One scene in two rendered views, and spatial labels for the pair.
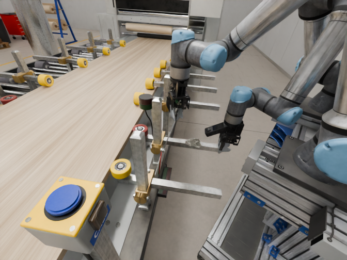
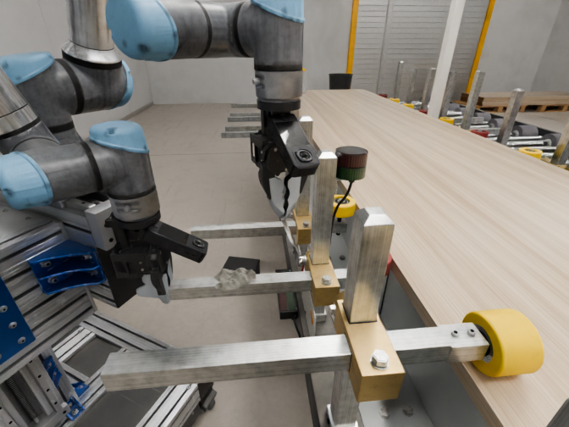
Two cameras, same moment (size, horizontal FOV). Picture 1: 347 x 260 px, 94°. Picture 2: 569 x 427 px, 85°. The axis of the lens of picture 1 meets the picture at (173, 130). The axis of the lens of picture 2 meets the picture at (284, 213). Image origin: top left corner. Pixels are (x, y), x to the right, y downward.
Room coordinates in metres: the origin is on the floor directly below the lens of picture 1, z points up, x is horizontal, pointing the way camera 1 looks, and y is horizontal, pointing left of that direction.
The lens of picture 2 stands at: (1.13, -0.11, 1.29)
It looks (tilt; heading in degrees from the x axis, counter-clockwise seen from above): 29 degrees down; 168
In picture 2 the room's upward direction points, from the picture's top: straight up
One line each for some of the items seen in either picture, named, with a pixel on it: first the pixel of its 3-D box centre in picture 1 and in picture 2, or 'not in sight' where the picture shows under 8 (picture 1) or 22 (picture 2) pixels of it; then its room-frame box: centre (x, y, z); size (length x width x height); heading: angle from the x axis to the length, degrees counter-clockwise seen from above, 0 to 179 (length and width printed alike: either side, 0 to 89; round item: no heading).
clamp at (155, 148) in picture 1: (157, 142); (321, 274); (0.63, 0.08, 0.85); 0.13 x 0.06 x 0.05; 174
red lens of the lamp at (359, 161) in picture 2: (145, 99); (350, 156); (0.61, 0.13, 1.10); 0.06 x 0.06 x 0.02
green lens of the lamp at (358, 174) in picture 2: (146, 104); (349, 169); (0.61, 0.13, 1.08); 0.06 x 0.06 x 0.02
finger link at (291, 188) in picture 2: (173, 114); (286, 191); (0.61, 0.00, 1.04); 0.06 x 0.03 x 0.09; 14
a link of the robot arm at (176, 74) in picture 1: (180, 71); (277, 85); (0.61, -0.01, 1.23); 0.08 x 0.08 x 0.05
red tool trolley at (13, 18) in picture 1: (19, 26); not in sight; (6.95, 6.05, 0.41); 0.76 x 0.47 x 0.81; 0
